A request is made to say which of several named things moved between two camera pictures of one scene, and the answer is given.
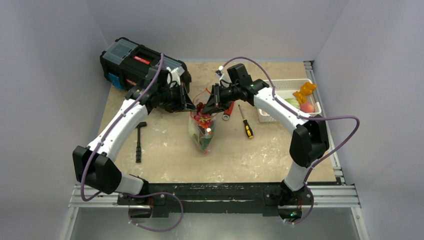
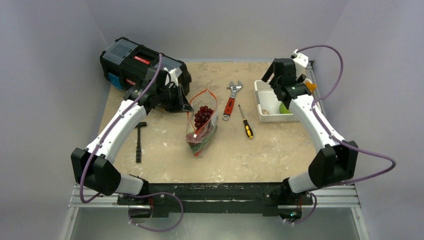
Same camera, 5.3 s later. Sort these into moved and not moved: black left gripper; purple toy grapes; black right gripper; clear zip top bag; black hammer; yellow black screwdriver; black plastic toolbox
Moved: purple toy grapes; black right gripper; clear zip top bag
Not moved: black plastic toolbox; black hammer; black left gripper; yellow black screwdriver
